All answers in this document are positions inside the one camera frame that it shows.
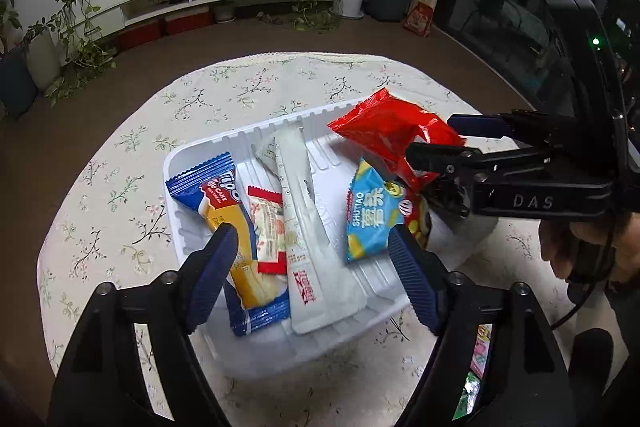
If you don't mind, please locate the blue yellow chip bag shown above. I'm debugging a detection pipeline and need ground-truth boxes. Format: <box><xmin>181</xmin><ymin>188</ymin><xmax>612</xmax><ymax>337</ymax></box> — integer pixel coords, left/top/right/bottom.
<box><xmin>344</xmin><ymin>158</ymin><xmax>431</xmax><ymax>264</ymax></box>

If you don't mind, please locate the tall plant in dark pot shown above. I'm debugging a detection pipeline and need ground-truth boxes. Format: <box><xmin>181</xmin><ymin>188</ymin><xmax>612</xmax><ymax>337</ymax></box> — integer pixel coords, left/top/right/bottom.
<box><xmin>0</xmin><ymin>0</ymin><xmax>38</xmax><ymax>120</ymax></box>

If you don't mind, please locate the small white pot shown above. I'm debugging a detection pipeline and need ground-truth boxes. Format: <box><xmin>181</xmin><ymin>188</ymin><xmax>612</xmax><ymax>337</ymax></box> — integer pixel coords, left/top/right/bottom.
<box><xmin>212</xmin><ymin>2</ymin><xmax>238</xmax><ymax>24</ymax></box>

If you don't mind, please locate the red paper bag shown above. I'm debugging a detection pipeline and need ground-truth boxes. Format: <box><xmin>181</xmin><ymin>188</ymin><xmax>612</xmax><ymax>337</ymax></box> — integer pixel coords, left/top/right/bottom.
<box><xmin>402</xmin><ymin>2</ymin><xmax>435</xmax><ymax>38</ymax></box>

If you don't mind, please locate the pink snack packet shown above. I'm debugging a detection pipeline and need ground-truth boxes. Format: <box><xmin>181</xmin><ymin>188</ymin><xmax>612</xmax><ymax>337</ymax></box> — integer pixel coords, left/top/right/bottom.
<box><xmin>470</xmin><ymin>324</ymin><xmax>493</xmax><ymax>378</ymax></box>

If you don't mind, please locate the white red-trimmed snack packet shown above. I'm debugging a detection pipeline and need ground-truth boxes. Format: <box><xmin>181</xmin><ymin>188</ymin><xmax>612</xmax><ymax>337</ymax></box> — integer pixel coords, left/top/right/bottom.
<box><xmin>247</xmin><ymin>186</ymin><xmax>290</xmax><ymax>275</ymax></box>

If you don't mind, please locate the small plant in ribbed pot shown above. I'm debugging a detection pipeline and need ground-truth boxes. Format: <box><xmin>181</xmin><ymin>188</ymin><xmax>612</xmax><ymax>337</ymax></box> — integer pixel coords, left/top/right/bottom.
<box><xmin>22</xmin><ymin>24</ymin><xmax>63</xmax><ymax>92</ymax></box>

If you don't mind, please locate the dark chair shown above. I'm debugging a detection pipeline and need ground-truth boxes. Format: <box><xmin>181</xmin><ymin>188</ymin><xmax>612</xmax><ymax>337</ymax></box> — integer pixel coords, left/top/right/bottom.
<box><xmin>460</xmin><ymin>0</ymin><xmax>531</xmax><ymax>38</ymax></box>

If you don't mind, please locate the person's right hand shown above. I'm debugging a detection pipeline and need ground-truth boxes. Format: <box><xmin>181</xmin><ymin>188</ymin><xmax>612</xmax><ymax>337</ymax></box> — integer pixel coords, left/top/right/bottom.
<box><xmin>540</xmin><ymin>212</ymin><xmax>640</xmax><ymax>283</ymax></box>

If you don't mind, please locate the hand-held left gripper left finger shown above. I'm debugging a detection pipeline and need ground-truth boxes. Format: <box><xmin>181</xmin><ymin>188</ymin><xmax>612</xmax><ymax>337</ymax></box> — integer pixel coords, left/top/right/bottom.
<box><xmin>47</xmin><ymin>223</ymin><xmax>240</xmax><ymax>427</ymax></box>

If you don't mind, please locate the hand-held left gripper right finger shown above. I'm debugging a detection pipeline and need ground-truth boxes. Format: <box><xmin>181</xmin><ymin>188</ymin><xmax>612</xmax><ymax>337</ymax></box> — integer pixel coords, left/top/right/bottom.
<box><xmin>389</xmin><ymin>226</ymin><xmax>571</xmax><ymax>427</ymax></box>

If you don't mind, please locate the white plastic tray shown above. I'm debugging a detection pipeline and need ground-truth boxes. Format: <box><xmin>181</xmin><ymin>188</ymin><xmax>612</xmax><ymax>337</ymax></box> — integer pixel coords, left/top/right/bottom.
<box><xmin>162</xmin><ymin>97</ymin><xmax>496</xmax><ymax>380</ymax></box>

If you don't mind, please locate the long white grey packet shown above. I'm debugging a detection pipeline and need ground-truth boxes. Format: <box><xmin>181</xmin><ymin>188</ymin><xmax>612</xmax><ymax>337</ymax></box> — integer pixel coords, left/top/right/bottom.
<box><xmin>251</xmin><ymin>127</ymin><xmax>368</xmax><ymax>335</ymax></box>

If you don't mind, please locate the blue cake packet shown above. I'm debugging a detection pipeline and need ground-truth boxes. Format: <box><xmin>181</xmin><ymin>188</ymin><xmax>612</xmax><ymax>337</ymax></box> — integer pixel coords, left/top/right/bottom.
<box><xmin>165</xmin><ymin>152</ymin><xmax>292</xmax><ymax>338</ymax></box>

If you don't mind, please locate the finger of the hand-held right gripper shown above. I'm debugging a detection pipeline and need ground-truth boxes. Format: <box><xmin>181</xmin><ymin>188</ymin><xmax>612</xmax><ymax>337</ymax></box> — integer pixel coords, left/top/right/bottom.
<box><xmin>405</xmin><ymin>143</ymin><xmax>551</xmax><ymax>218</ymax></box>
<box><xmin>446</xmin><ymin>109</ymin><xmax>581</xmax><ymax>152</ymax></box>

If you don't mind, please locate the red storage box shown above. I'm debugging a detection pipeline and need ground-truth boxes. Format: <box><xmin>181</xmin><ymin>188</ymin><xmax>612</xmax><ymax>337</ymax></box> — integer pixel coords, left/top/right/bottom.
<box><xmin>116</xmin><ymin>21</ymin><xmax>163</xmax><ymax>50</ymax></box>
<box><xmin>164</xmin><ymin>7</ymin><xmax>211</xmax><ymax>35</ymax></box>

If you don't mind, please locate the black cable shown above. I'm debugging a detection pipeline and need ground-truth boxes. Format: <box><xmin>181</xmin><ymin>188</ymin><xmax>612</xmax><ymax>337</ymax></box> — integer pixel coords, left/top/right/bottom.
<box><xmin>550</xmin><ymin>207</ymin><xmax>626</xmax><ymax>330</ymax></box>

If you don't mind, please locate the green red snack packet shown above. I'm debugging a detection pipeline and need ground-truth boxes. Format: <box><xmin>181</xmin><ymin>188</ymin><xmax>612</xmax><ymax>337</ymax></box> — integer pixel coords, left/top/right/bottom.
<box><xmin>452</xmin><ymin>372</ymin><xmax>481</xmax><ymax>423</ymax></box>

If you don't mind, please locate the red chip bag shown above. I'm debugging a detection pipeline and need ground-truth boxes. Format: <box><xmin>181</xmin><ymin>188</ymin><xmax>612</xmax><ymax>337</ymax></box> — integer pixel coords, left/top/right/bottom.
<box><xmin>327</xmin><ymin>88</ymin><xmax>468</xmax><ymax>195</ymax></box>

